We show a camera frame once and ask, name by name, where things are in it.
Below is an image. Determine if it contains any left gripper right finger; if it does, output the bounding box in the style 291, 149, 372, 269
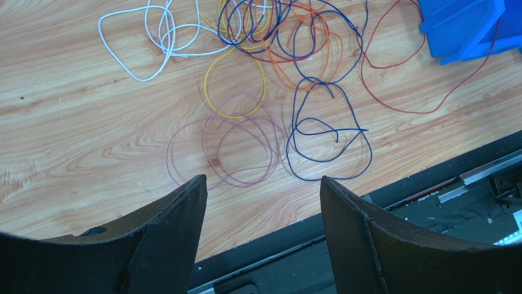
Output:
320, 176, 521, 293

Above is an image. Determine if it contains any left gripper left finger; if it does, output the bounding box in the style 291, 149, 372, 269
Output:
1, 175, 208, 293

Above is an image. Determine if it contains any light purple wire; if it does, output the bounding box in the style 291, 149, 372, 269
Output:
165, 91, 289, 189

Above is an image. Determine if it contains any dark red wire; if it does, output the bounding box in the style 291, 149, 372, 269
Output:
240, 0, 502, 115

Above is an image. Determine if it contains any left blue plastic bin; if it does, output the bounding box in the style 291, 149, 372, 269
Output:
418, 0, 521, 66

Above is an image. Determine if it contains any white wire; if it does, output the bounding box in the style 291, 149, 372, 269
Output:
97, 0, 278, 82

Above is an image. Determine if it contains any dark blue wire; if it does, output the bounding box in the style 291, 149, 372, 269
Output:
216, 0, 373, 182

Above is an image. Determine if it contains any yellow wire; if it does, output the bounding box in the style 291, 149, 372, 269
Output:
197, 0, 278, 120

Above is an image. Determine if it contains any orange wire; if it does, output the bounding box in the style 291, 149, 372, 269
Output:
252, 2, 344, 91

